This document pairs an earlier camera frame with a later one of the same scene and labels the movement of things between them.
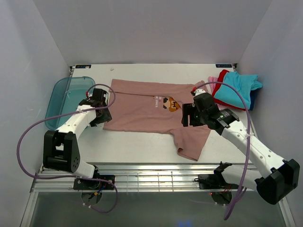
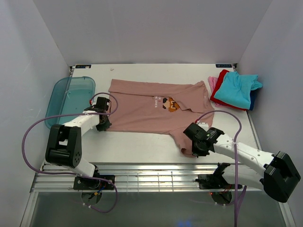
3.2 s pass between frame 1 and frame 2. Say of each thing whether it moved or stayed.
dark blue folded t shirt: stayed
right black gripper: moved
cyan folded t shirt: stayed
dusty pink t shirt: stayed
